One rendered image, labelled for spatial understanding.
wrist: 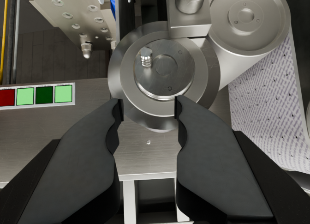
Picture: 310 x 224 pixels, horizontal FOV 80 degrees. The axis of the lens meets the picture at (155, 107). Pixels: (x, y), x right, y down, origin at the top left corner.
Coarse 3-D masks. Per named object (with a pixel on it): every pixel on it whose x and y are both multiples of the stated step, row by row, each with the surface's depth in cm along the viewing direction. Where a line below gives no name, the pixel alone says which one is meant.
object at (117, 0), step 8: (120, 0) 29; (120, 8) 29; (128, 8) 39; (120, 16) 28; (128, 16) 38; (120, 24) 28; (128, 24) 37; (120, 32) 28; (128, 32) 36; (120, 40) 27
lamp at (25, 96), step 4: (28, 88) 58; (32, 88) 58; (20, 92) 58; (24, 92) 58; (28, 92) 58; (32, 92) 58; (20, 96) 58; (24, 96) 58; (28, 96) 58; (32, 96) 58; (20, 100) 58; (24, 100) 58; (28, 100) 58; (32, 100) 58; (20, 104) 58
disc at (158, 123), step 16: (144, 32) 25; (208, 48) 25; (112, 64) 25; (208, 64) 24; (112, 80) 24; (208, 80) 24; (112, 96) 24; (208, 96) 24; (128, 112) 24; (144, 112) 24; (160, 128) 23; (176, 128) 23
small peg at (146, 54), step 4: (144, 48) 20; (148, 48) 20; (140, 52) 20; (144, 52) 20; (148, 52) 20; (140, 56) 20; (144, 56) 20; (148, 56) 20; (152, 56) 21; (144, 60) 20; (148, 60) 20; (152, 60) 21; (144, 64) 21; (148, 64) 21; (152, 64) 22
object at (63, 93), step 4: (56, 88) 58; (60, 88) 58; (64, 88) 58; (68, 88) 58; (56, 92) 58; (60, 92) 58; (64, 92) 58; (68, 92) 58; (56, 96) 58; (60, 96) 58; (64, 96) 58; (68, 96) 58; (56, 100) 58; (60, 100) 58; (64, 100) 58; (68, 100) 58
